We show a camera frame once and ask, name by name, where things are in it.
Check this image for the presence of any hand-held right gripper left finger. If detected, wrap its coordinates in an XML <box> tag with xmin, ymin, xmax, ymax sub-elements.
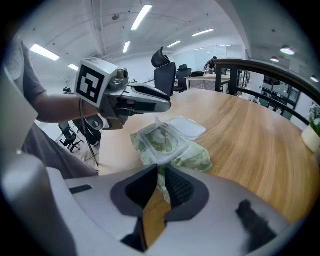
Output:
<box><xmin>63</xmin><ymin>163</ymin><xmax>159</xmax><ymax>243</ymax></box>

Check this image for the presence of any white wet wipe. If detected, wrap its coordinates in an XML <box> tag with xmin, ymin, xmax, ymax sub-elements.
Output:
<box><xmin>153</xmin><ymin>115</ymin><xmax>164</xmax><ymax>132</ymax></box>

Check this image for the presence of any white pot with flowers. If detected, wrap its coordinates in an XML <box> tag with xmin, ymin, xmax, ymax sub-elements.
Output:
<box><xmin>300</xmin><ymin>104</ymin><xmax>320</xmax><ymax>154</ymax></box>

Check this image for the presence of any black metal railing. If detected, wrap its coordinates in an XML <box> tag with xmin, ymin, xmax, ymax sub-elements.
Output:
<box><xmin>214</xmin><ymin>58</ymin><xmax>320</xmax><ymax>126</ymax></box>

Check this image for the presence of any wooden table with white legs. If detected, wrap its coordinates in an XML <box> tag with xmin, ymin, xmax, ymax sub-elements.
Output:
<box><xmin>98</xmin><ymin>88</ymin><xmax>319</xmax><ymax>249</ymax></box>

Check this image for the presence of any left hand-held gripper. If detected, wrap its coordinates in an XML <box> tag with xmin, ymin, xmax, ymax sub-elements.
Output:
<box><xmin>74</xmin><ymin>56</ymin><xmax>173</xmax><ymax>131</ymax></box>

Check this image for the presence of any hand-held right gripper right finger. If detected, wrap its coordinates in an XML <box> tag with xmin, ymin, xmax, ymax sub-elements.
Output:
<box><xmin>146</xmin><ymin>164</ymin><xmax>292</xmax><ymax>256</ymax></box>

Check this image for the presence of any green wet wipe pack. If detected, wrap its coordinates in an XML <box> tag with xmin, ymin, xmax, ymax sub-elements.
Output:
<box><xmin>129</xmin><ymin>115</ymin><xmax>214</xmax><ymax>204</ymax></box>

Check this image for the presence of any black high-back office chair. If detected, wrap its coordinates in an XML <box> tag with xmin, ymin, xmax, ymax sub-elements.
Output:
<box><xmin>150</xmin><ymin>45</ymin><xmax>177</xmax><ymax>98</ymax></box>

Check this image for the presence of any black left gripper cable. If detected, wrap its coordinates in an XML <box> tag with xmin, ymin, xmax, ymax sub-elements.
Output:
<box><xmin>78</xmin><ymin>98</ymin><xmax>100</xmax><ymax>169</ymax></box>

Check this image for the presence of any long wooden desk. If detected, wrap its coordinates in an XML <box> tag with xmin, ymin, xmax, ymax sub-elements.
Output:
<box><xmin>184</xmin><ymin>74</ymin><xmax>231</xmax><ymax>94</ymax></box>

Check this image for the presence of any person's left forearm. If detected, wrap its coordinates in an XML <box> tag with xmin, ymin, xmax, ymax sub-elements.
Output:
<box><xmin>31</xmin><ymin>90</ymin><xmax>101</xmax><ymax>124</ymax></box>

